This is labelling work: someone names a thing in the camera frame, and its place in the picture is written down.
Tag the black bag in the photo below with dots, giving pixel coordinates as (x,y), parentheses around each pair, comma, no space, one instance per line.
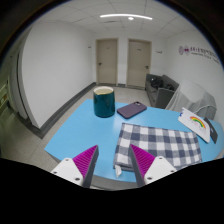
(156,82)

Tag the beige door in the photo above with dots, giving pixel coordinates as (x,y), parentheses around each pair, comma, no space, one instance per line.
(107,61)
(138,63)

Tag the purple smartphone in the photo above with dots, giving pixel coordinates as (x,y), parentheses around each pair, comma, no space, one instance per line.
(131,109)

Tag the dark teal mug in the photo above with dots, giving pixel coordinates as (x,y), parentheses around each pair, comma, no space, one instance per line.
(104,103)

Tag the blue white checked towel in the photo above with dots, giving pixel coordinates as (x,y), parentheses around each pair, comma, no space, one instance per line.
(160,141)

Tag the grey cloth covered furniture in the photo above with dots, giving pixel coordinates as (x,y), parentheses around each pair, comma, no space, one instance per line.
(193,96)

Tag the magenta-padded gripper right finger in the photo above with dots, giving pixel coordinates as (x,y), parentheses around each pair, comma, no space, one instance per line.
(156,166)

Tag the grey sofa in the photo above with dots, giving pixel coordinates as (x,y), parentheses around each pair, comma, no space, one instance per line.
(161,95)

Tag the round ceiling light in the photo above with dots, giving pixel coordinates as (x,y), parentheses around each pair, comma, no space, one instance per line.
(131,18)

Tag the long ceiling light strip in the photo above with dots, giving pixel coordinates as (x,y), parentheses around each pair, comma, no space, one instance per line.
(113,15)

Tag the wall lettering sign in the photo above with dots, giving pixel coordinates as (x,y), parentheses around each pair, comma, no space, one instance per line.
(196,52)

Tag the white rainbow print bag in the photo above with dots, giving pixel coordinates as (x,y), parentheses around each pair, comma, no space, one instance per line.
(195,124)

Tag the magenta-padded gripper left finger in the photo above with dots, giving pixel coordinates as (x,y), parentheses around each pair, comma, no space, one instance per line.
(71,168)

